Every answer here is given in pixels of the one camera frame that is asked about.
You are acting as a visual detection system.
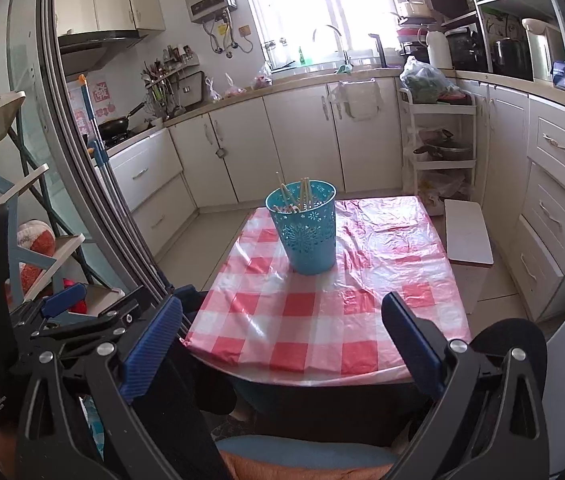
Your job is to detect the wooden chopstick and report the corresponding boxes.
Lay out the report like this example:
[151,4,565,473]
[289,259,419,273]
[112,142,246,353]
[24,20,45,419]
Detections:
[299,178,308,210]
[303,178,313,209]
[276,171,295,208]

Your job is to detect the red white checkered tablecloth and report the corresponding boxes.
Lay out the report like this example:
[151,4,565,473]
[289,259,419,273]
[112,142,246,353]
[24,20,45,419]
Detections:
[184,196,471,387]

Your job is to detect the white board on floor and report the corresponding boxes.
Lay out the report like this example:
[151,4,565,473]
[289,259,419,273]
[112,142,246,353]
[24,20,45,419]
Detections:
[444,200,494,266]

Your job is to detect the blue wooden shelf stand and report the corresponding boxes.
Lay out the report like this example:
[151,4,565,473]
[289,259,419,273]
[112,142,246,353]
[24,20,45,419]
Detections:
[0,54,128,321]

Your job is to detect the teal perforated plastic basket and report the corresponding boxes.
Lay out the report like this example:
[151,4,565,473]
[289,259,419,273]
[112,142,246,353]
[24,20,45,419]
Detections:
[265,179,337,275]

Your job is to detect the black frying pan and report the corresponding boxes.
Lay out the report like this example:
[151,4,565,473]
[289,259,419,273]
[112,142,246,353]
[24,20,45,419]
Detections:
[98,102,145,140]

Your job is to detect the white tiered storage rack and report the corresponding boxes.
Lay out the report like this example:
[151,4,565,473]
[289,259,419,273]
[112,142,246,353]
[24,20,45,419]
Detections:
[398,87,477,216]

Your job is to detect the white hanging bag holder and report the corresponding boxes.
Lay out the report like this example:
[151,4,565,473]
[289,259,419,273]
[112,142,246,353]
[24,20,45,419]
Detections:
[329,78,383,122]

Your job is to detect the white plastic bag of greens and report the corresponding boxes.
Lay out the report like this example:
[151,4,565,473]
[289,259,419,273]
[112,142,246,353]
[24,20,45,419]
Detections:
[399,55,460,104]

